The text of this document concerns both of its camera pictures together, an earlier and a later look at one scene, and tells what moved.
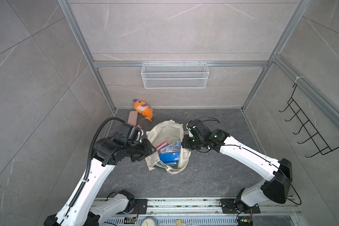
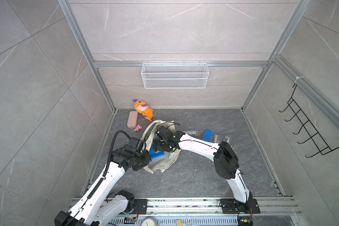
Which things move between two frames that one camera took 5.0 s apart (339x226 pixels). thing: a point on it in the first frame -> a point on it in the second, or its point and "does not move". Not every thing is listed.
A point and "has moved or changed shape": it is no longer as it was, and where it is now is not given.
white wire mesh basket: (175, 76) does not move
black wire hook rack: (323, 146) does not move
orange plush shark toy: (141, 107) does not move
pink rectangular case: (133, 118) does not move
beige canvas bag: (161, 132) has moved or changed shape
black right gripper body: (192, 143) -> (163, 146)
